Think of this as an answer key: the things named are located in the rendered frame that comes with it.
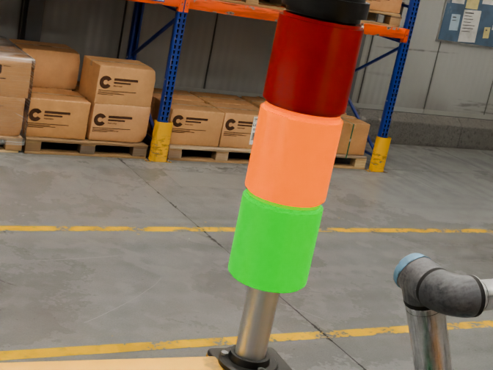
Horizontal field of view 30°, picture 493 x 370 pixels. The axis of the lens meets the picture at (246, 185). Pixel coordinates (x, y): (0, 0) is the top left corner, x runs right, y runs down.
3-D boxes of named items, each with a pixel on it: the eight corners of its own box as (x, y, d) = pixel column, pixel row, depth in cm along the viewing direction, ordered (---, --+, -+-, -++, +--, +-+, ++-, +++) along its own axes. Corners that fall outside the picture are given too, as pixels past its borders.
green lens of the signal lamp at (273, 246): (246, 294, 54) (264, 210, 53) (215, 260, 58) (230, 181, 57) (320, 294, 56) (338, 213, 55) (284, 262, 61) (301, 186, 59)
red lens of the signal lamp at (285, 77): (285, 114, 51) (304, 19, 50) (248, 92, 55) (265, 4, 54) (360, 121, 53) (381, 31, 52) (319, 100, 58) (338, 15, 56)
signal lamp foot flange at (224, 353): (232, 381, 56) (235, 368, 56) (208, 350, 60) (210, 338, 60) (287, 378, 58) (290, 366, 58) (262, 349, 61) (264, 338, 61)
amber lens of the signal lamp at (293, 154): (265, 206, 53) (284, 117, 51) (231, 178, 57) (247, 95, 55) (339, 210, 55) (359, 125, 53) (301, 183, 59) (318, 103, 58)
